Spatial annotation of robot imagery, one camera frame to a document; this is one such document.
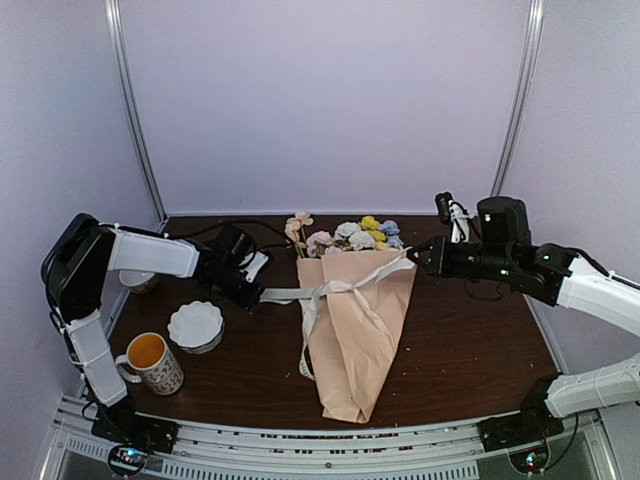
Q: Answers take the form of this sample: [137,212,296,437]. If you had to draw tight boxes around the peach blossom stem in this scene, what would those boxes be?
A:
[284,211,314,258]

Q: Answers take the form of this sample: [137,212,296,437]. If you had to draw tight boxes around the right aluminium frame post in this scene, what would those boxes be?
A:
[489,0,546,197]

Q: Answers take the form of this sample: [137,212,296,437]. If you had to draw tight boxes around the white scalloped bowl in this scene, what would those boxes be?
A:
[167,301,225,355]

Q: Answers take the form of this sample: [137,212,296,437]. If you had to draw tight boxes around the aluminium front rail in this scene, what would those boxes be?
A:
[38,396,620,479]

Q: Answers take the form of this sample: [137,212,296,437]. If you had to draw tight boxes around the patterned mug with orange inside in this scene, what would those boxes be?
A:
[115,332,185,396]

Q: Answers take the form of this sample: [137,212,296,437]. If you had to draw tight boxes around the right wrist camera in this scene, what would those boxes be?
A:
[435,192,473,243]

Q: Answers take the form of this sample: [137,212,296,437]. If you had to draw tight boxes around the left aluminium frame post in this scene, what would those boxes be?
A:
[104,0,168,224]

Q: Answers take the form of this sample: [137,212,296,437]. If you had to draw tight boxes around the white printed ribbon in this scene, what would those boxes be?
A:
[259,246,414,381]

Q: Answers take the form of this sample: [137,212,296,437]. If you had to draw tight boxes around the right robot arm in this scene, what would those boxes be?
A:
[407,196,639,442]

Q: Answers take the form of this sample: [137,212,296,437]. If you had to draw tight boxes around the small white patterned teacup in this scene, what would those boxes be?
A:
[119,270,159,295]

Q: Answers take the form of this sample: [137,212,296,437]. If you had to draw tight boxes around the aluminium frame post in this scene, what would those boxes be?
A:
[489,0,546,197]
[104,0,168,224]

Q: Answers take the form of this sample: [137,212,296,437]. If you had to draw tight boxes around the yellow flower stem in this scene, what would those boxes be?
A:
[359,215,389,251]

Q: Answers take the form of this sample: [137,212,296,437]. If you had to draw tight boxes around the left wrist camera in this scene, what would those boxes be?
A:
[240,251,272,283]

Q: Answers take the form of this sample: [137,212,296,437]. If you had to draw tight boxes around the blue flower stem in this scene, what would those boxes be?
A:
[378,220,404,249]

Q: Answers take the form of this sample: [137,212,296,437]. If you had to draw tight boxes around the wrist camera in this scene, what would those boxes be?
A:
[435,192,473,243]
[240,251,272,283]

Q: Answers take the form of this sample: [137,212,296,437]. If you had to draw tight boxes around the pink and green wrapping paper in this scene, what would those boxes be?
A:
[296,250,416,424]

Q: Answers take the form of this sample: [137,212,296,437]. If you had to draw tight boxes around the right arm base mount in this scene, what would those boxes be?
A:
[478,413,564,475]

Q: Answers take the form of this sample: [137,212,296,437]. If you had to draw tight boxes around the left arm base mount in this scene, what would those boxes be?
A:
[91,414,179,477]

